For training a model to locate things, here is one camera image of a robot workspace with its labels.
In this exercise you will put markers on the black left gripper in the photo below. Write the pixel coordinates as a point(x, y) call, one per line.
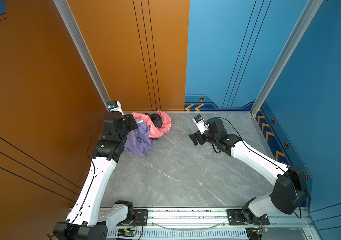
point(128, 120)

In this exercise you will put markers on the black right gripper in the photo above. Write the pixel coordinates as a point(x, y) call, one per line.
point(198, 135)

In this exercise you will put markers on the purple cloth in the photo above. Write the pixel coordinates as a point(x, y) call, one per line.
point(138, 142)

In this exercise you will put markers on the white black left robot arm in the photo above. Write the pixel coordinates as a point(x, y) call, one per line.
point(82, 223)

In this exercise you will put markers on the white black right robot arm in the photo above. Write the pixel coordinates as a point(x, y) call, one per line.
point(289, 184)

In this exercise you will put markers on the black cloth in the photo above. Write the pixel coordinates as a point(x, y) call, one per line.
point(156, 119)

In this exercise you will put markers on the pink patterned cloth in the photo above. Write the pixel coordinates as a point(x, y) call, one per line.
point(156, 133)

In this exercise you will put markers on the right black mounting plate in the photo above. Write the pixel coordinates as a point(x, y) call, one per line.
point(239, 217)

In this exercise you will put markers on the black mounting plate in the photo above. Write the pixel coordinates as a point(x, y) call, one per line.
point(239, 217)
point(139, 215)

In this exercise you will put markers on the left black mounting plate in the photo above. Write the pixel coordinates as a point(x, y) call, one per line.
point(139, 215)

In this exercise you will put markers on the left green circuit board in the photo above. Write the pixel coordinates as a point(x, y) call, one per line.
point(126, 234)

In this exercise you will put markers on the green circuit board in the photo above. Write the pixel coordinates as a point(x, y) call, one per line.
point(256, 233)
point(126, 234)

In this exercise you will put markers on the right green circuit board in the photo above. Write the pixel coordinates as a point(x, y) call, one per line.
point(256, 233)

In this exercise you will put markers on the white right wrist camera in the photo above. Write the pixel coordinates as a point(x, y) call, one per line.
point(200, 123)

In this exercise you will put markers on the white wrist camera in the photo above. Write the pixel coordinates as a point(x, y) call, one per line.
point(115, 106)
point(200, 123)

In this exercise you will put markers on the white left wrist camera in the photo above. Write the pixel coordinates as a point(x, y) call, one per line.
point(115, 106)

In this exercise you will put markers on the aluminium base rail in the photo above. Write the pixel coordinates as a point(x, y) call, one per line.
point(211, 223)

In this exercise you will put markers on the aluminium corner post left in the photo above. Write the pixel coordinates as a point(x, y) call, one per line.
point(72, 26)

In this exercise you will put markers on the aluminium corner post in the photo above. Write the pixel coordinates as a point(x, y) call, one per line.
point(72, 26)
point(294, 38)

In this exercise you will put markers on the aluminium corner post right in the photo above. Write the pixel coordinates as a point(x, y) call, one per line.
point(294, 38)

